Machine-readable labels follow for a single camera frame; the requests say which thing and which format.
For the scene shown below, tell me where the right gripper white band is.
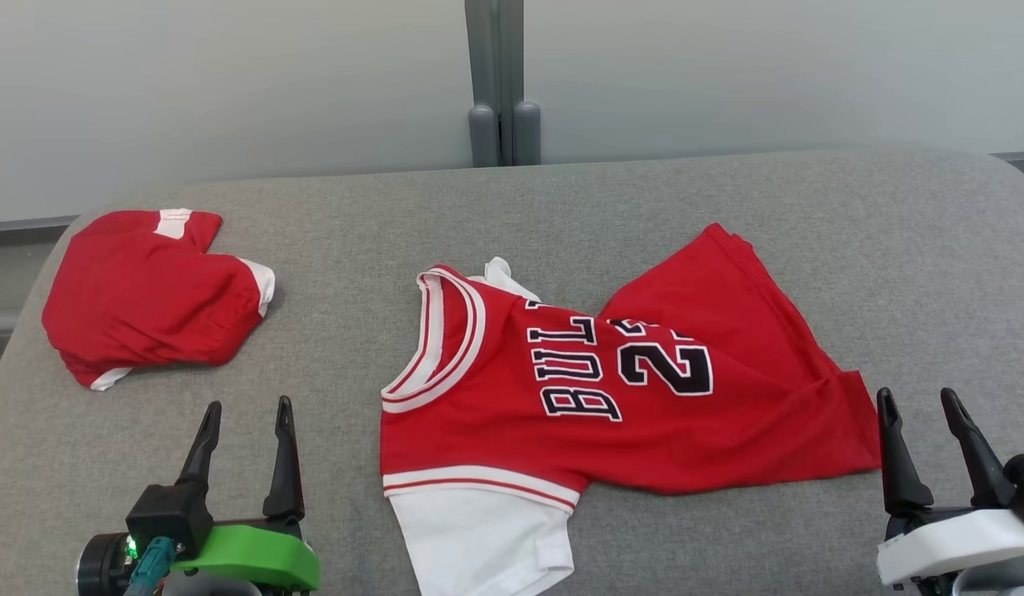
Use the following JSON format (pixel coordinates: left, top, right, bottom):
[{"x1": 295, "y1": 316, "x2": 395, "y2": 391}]
[{"x1": 876, "y1": 387, "x2": 1024, "y2": 589}]

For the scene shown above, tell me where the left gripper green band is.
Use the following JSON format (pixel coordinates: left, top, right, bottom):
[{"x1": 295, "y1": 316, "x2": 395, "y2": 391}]
[{"x1": 172, "y1": 396, "x2": 322, "y2": 593}]

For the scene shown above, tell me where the red shorts white trim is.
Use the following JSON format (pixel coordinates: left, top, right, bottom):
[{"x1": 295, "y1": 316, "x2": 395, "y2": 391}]
[{"x1": 41, "y1": 209, "x2": 276, "y2": 392}]

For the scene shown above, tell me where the red basketball jersey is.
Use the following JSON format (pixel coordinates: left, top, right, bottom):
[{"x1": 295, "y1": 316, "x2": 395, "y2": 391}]
[{"x1": 379, "y1": 222, "x2": 883, "y2": 596}]

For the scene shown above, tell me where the teal left camera cable plug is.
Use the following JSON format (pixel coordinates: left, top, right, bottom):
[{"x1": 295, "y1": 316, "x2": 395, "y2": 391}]
[{"x1": 123, "y1": 536, "x2": 177, "y2": 596}]

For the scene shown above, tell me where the grey partition bottom frame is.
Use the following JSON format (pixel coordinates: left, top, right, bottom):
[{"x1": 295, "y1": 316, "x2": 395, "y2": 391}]
[{"x1": 0, "y1": 217, "x2": 79, "y2": 237}]

